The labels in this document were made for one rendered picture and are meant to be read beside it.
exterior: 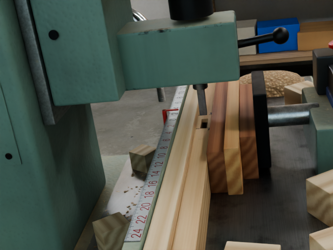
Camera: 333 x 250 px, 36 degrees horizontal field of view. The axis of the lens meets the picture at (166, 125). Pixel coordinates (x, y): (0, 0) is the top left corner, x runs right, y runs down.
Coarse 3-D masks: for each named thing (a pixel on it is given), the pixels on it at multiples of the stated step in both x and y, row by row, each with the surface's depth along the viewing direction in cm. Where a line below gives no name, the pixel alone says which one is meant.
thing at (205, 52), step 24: (144, 24) 62; (168, 24) 60; (192, 24) 58; (216, 24) 57; (120, 48) 59; (144, 48) 59; (168, 48) 59; (192, 48) 58; (216, 48) 58; (144, 72) 60; (168, 72) 60; (192, 72) 59; (216, 72) 59
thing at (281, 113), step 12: (252, 72) 63; (252, 84) 59; (264, 84) 59; (264, 96) 56; (264, 108) 56; (276, 108) 60; (288, 108) 60; (300, 108) 60; (264, 120) 57; (276, 120) 60; (288, 120) 60; (300, 120) 60; (264, 132) 57; (264, 144) 58; (264, 156) 58
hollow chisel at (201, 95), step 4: (200, 92) 63; (204, 92) 64; (200, 96) 64; (204, 96) 64; (200, 100) 64; (204, 100) 64; (200, 104) 64; (204, 104) 64; (200, 108) 64; (204, 108) 64; (200, 112) 64; (204, 112) 64
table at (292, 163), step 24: (288, 144) 65; (264, 168) 60; (288, 168) 59; (312, 168) 58; (264, 192) 55; (288, 192) 54; (216, 216) 52; (240, 216) 51; (264, 216) 51; (288, 216) 50; (312, 216) 50; (216, 240) 48; (240, 240) 48; (264, 240) 47; (288, 240) 47
